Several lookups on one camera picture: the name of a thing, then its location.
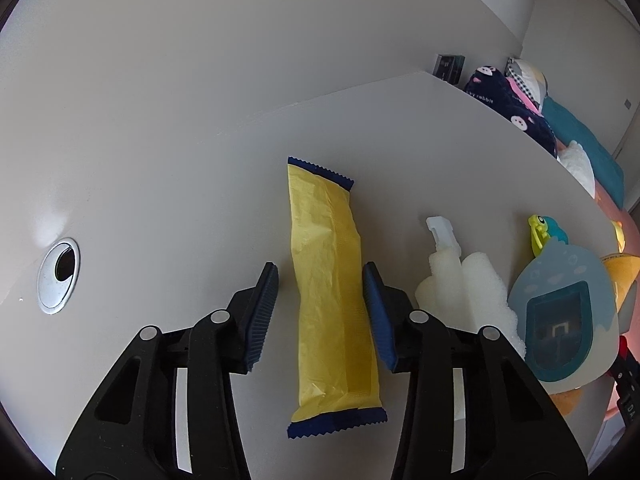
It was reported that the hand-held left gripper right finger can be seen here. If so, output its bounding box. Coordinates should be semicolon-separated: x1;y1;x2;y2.
362;261;590;480

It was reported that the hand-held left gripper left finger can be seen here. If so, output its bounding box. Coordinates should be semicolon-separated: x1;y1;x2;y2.
55;261;279;480

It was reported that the yellow snack wrapper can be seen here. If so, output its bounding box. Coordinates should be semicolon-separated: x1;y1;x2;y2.
286;156;389;440

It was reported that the white foam piece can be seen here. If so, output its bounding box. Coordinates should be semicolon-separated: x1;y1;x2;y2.
415;246;468;321
460;251;527;360

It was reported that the white plastic clip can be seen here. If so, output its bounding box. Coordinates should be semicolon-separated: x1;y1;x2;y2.
426;216;459;256

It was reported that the yellow paper item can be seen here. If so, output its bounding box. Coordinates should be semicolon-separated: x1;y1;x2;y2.
600;252;640;312

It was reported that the blue penguin-shaped toy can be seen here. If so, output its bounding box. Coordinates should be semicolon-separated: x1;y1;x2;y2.
507;242;623;413

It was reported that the green and blue frog toy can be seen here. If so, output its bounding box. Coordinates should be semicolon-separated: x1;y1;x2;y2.
527;215;571;257

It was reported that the white plush toy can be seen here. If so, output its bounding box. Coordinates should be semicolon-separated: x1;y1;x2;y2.
557;140;596;196

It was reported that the teal bedding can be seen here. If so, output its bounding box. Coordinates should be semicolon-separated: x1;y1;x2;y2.
541;96;626;209

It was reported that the navy printed blanket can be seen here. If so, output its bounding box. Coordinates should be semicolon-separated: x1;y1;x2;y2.
462;66;558;157

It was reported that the pink blanket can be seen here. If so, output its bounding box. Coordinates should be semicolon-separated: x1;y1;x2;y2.
505;77;543;116

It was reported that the checkered pillow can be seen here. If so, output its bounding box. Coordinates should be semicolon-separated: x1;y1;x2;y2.
504;57;548;111

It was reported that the silver cable grommet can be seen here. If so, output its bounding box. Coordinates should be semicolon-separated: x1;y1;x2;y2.
37;237;81;315

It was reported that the black wall switch panel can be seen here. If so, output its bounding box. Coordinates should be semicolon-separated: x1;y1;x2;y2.
433;53;466;83

